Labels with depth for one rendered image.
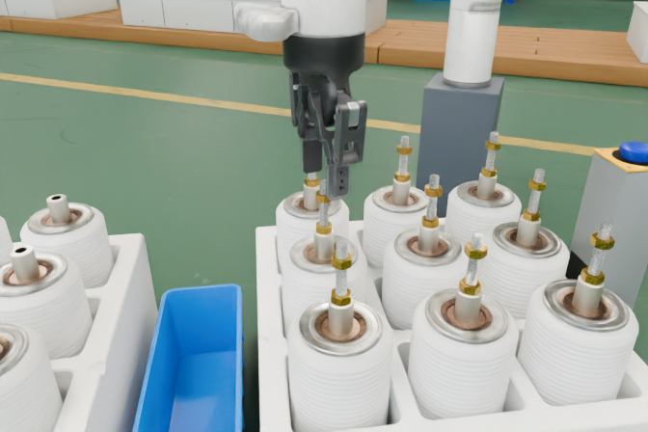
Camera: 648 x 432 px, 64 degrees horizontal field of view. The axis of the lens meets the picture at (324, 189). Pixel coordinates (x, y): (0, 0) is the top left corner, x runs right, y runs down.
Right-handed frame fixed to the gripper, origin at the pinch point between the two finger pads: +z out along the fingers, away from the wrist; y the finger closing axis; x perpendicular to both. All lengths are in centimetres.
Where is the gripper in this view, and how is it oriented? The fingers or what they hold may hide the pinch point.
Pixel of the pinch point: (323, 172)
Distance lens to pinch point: 53.4
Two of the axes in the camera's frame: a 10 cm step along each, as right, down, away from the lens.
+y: -3.8, -4.1, 8.3
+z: 0.0, 9.0, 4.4
